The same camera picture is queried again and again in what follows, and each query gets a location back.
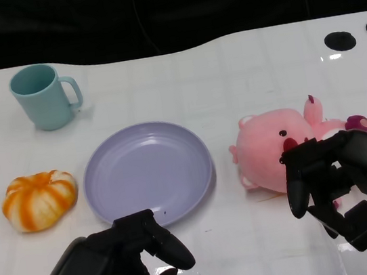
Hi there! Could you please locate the orange white pumpkin toy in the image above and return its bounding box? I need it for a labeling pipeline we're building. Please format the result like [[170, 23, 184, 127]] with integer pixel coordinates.
[[0, 167, 84, 237]]

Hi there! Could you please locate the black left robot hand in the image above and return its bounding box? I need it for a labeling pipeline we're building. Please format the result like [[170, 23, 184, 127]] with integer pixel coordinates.
[[0, 203, 198, 275]]

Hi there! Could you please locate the light blue plastic mug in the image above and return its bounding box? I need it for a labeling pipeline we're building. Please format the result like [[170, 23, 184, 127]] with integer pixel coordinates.
[[6, 58, 87, 136]]

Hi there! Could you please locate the pink plush beaver doll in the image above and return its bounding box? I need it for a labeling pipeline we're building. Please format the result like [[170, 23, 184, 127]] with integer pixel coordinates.
[[222, 87, 367, 226]]

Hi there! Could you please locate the lavender plastic plate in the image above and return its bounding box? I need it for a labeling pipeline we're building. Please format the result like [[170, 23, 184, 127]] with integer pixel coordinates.
[[75, 113, 222, 237]]

